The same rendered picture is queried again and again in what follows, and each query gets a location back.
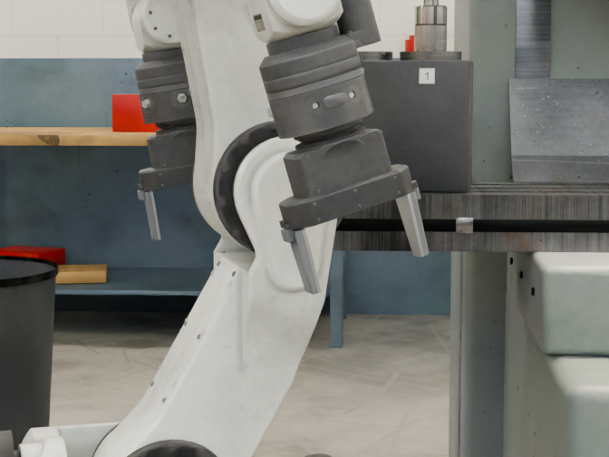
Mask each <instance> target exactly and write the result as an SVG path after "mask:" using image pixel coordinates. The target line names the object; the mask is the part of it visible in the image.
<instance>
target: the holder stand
mask: <svg viewBox="0 0 609 457"><path fill-rule="evenodd" d="M358 54H359V57H360V61H361V64H362V66H361V67H362V70H363V73H364V77H365V80H366V83H367V87H368V90H369V94H370V97H371V100H372V107H373V109H374V112H373V113H372V114H370V115H368V116H366V117H363V118H362V122H360V123H359V124H360V125H359V126H364V127H365V129H378V130H380V131H382V135H383V138H384V141H385V145H386V148H387V151H388V154H389V158H390V162H391V165H395V164H400V165H406V166H408V167H409V171H410V175H411V180H416V181H417V184H418V187H419V191H420V192H447V193H466V192H468V191H469V188H470V186H471V184H472V126H473V64H474V63H473V62H472V61H468V60H461V52H454V51H411V52H400V60H399V61H393V60H392V52H358Z"/></svg>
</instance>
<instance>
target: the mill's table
mask: <svg viewBox="0 0 609 457"><path fill-rule="evenodd" d="M417 201H418V204H419V208H420V215H421V220H422V224H423V228H424V232H425V237H426V240H427V244H428V249H429V251H477V252H595V253H609V182H496V181H472V184H471V186H470V188H469V191H468V192H466V193H447V192H420V199H417ZM333 250H358V251H411V245H410V242H409V240H408V237H407V234H406V231H405V228H404V225H403V222H402V219H401V214H400V212H399V209H398V205H397V202H396V199H393V200H390V201H387V202H384V203H382V204H379V205H376V206H373V207H370V208H368V209H363V210H360V211H357V212H354V213H352V214H349V215H346V216H343V218H342V220H341V222H340V224H339V225H338V227H337V229H336V230H335V235H334V241H333Z"/></svg>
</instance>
